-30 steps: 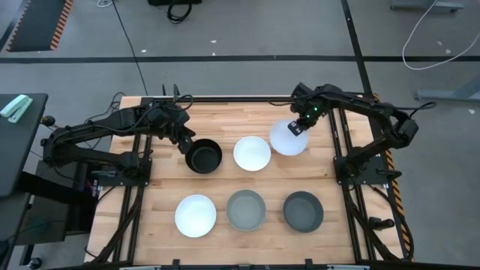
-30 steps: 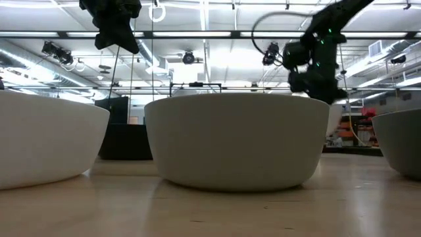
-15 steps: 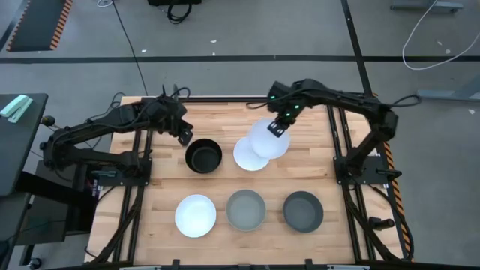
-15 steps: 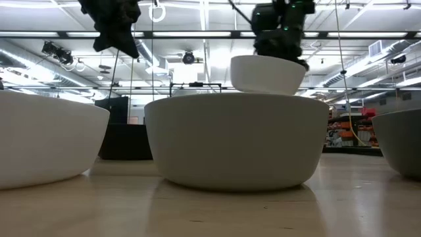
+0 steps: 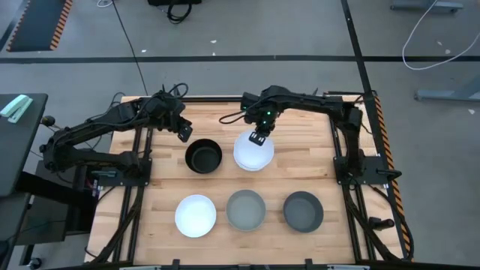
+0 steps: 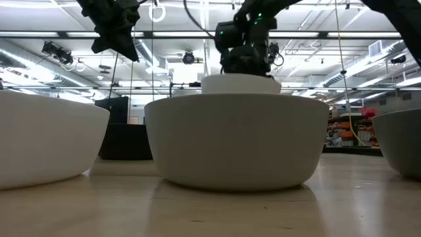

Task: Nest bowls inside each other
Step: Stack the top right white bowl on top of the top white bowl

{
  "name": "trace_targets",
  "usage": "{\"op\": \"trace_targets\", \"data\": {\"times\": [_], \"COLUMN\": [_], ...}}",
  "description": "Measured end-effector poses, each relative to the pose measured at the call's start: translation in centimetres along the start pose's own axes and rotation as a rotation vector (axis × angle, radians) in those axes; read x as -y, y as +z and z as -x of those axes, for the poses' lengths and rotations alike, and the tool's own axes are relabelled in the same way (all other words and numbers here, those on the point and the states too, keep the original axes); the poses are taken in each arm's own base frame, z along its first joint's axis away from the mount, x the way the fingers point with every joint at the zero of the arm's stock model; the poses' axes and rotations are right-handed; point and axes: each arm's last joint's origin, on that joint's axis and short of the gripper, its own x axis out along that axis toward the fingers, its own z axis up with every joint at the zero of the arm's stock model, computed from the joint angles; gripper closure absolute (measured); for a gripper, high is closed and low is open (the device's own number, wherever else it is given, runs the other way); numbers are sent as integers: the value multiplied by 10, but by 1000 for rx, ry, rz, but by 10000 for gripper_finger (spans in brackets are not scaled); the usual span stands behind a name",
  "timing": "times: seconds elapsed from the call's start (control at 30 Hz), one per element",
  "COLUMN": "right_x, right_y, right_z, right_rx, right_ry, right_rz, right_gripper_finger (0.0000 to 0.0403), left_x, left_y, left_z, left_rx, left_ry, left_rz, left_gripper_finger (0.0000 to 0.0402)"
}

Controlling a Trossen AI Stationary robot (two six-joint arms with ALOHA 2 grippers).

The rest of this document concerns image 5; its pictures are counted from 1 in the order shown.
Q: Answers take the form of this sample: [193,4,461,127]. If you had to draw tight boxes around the coiled black cable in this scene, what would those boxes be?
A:
[166,2,194,26]

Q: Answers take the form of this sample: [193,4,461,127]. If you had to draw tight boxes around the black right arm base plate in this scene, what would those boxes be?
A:
[333,155,389,186]

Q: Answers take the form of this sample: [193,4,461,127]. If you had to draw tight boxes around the grey desk foot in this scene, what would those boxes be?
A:
[413,73,480,103]
[389,0,464,12]

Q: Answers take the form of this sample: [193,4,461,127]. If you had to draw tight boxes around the black box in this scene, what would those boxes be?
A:
[147,0,203,7]

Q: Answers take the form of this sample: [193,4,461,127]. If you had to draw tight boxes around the black equipment stand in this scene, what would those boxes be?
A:
[14,160,101,247]

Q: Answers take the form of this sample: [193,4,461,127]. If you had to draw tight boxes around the light grey bowl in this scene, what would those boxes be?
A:
[225,189,267,232]

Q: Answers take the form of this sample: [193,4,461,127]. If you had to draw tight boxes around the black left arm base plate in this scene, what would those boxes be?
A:
[93,157,153,188]

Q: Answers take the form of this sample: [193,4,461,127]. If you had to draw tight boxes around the orange black hazard strip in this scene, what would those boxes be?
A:
[373,95,414,260]

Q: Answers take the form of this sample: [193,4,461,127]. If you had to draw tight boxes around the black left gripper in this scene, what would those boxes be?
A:
[148,91,194,144]

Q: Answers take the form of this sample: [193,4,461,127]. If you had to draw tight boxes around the black aluminium table frame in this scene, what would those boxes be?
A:
[84,89,416,270]

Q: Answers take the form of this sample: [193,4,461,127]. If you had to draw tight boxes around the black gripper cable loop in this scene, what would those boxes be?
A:
[218,109,249,125]

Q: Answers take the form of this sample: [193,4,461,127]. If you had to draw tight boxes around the mint green stapler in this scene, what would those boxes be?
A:
[0,94,34,125]

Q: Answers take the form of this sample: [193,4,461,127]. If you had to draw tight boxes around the black side table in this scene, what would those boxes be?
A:
[0,92,49,198]

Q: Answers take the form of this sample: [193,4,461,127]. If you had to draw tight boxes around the thin black floor cable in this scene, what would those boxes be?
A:
[111,0,149,97]

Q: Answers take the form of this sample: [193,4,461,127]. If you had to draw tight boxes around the small white bowl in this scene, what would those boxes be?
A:
[174,193,218,239]

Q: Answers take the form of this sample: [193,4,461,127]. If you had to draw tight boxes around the white floor cable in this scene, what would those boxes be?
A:
[401,0,480,71]

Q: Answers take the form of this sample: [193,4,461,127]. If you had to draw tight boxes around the black mat with orange stripes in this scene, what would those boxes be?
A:
[5,0,74,53]

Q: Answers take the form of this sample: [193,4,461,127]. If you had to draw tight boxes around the dark grey bowl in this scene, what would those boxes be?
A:
[282,190,325,233]

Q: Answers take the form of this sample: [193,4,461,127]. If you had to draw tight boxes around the light grey edge bracket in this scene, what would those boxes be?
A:
[326,264,371,270]
[118,264,162,270]

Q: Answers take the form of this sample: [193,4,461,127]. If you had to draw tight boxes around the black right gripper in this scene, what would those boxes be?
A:
[239,91,281,147]

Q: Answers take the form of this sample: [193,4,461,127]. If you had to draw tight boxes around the black clamp handle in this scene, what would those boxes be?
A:
[376,169,403,181]

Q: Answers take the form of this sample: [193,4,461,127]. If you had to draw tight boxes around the deep black bowl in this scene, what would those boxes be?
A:
[184,138,224,175]

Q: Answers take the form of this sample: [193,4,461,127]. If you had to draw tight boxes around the large white bowl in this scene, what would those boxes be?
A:
[232,129,275,173]

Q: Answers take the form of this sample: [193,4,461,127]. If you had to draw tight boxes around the black cylindrical mount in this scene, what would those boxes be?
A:
[368,216,396,232]

